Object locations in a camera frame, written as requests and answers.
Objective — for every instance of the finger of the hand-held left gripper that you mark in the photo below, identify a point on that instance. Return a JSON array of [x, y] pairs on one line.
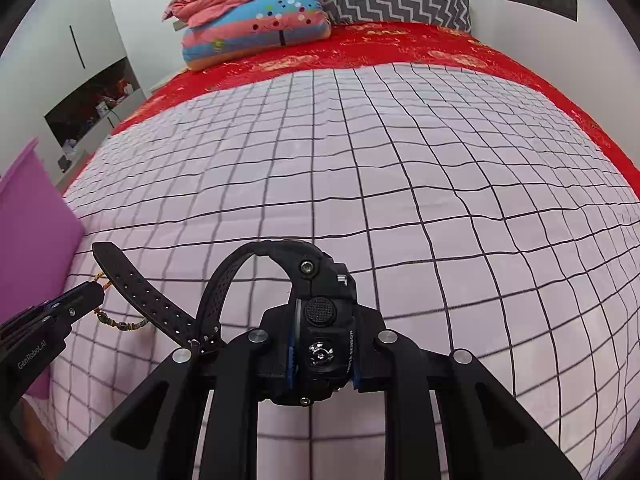
[[25, 317], [80, 297]]

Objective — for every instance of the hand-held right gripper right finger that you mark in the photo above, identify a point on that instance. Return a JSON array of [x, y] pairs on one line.
[[367, 355]]

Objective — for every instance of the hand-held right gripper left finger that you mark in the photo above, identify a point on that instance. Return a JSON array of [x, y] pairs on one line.
[[275, 345]]

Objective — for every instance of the black wrist watch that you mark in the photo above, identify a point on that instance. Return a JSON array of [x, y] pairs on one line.
[[325, 340]]

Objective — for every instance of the purple plastic box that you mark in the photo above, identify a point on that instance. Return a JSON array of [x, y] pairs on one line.
[[30, 220]]

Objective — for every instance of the person's left hand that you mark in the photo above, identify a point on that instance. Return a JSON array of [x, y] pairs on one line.
[[40, 425]]

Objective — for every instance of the pink checked bed sheet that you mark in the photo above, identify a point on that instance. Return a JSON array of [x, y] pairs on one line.
[[400, 210]]

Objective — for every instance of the white cabinet with open shelf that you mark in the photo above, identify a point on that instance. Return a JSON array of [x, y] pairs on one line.
[[75, 60]]

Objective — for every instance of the red patterned bedspread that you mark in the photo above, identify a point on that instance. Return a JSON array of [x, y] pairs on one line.
[[400, 45]]

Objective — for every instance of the colourful striped pillow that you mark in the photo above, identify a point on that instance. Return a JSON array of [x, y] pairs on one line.
[[260, 25]]

